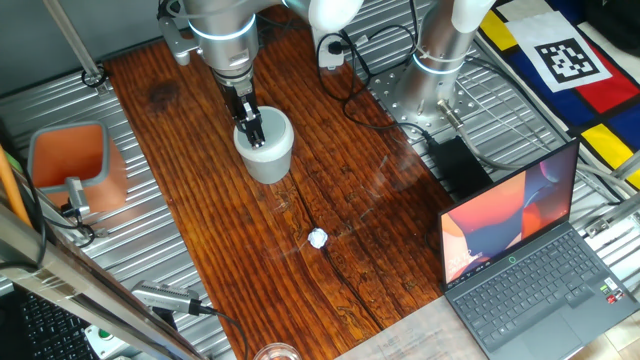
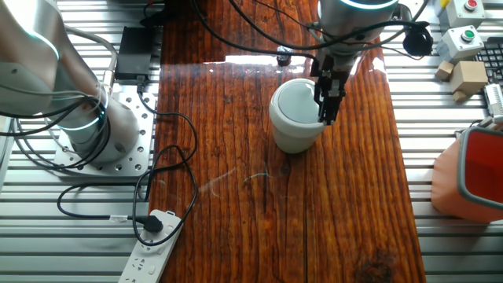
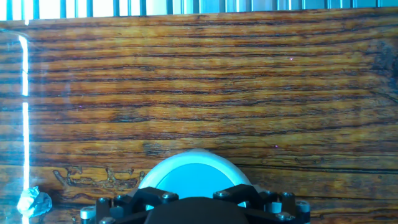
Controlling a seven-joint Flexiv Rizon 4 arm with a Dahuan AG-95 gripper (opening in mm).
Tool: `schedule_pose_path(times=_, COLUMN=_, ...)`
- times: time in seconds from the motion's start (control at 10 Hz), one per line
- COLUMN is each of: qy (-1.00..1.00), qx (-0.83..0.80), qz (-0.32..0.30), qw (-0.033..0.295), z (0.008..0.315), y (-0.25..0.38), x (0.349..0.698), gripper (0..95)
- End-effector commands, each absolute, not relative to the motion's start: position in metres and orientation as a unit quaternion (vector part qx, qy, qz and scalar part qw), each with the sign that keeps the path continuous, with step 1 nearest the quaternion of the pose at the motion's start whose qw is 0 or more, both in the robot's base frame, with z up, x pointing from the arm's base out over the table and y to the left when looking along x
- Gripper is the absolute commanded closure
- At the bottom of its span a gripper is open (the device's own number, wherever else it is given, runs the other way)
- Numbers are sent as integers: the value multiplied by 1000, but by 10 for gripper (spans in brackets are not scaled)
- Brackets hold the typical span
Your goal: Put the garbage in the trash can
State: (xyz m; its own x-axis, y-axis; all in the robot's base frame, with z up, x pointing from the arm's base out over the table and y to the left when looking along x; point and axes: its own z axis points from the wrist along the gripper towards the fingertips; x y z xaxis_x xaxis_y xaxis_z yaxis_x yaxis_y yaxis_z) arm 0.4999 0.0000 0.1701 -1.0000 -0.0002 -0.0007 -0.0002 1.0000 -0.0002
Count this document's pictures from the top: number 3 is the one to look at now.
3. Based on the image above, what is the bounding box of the small white trash can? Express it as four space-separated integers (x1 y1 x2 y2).
138 148 252 208

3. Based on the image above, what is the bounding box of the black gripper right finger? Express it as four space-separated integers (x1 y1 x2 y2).
213 183 312 224

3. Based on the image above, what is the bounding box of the white paper ball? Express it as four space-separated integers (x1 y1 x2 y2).
17 185 53 218

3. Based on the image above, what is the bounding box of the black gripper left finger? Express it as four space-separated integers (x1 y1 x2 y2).
80 186 180 224

